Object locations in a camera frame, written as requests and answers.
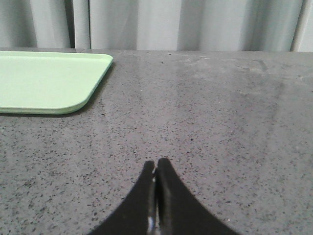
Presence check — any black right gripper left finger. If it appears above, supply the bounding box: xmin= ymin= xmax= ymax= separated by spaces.
xmin=90 ymin=161 xmax=156 ymax=235

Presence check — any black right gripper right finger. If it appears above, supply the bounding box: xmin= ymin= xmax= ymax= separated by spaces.
xmin=156 ymin=158 xmax=236 ymax=235

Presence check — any light green plastic tray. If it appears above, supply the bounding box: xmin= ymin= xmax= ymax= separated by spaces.
xmin=0 ymin=51 xmax=113 ymax=115

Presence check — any grey pleated curtain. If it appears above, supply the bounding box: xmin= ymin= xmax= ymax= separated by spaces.
xmin=0 ymin=0 xmax=313 ymax=52

